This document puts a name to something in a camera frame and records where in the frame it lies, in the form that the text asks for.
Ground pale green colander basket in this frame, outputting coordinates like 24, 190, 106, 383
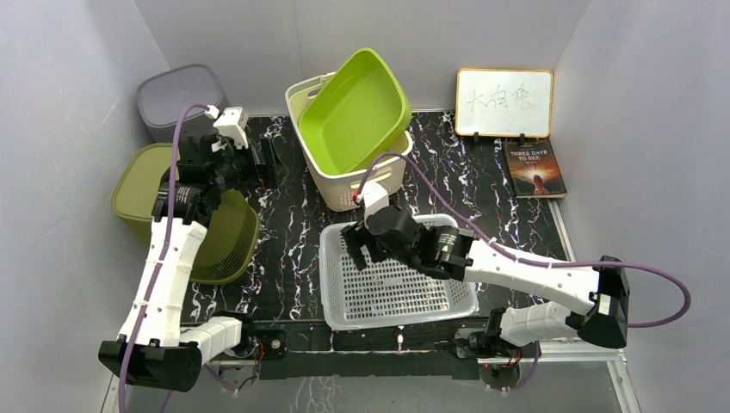
319, 223, 479, 331

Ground olive green slatted bin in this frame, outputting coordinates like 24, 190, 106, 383
111, 144, 260, 285

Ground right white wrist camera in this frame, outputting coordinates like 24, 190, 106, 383
353, 181, 390, 220

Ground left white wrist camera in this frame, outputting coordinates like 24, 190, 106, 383
204, 105, 249, 150

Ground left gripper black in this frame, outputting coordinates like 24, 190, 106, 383
210, 138, 288, 194

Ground lime green plastic basin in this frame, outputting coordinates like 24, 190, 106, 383
298, 47, 411, 176

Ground grey slatted bin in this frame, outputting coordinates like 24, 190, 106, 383
136, 64, 230, 143

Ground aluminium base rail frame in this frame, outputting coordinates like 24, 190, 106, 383
104, 196, 643, 413

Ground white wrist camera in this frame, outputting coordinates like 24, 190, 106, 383
204, 105, 249, 150
353, 181, 390, 220

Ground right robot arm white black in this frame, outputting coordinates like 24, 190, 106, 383
340, 206, 629, 357

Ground dark book three days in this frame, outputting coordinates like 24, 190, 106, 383
503, 138, 567, 199

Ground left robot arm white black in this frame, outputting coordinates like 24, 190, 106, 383
97, 133, 277, 392

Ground small whiteboard orange frame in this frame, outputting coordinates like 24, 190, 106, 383
454, 68, 554, 139

